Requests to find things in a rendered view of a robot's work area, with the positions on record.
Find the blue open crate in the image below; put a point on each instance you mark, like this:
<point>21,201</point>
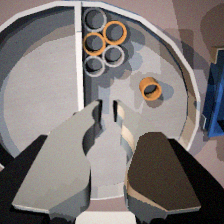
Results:
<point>214,98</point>

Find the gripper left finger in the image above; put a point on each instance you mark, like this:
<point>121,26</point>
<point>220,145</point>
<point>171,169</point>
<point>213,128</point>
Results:
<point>52,176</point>

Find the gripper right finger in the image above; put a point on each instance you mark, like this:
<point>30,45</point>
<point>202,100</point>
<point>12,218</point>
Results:
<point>163,180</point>

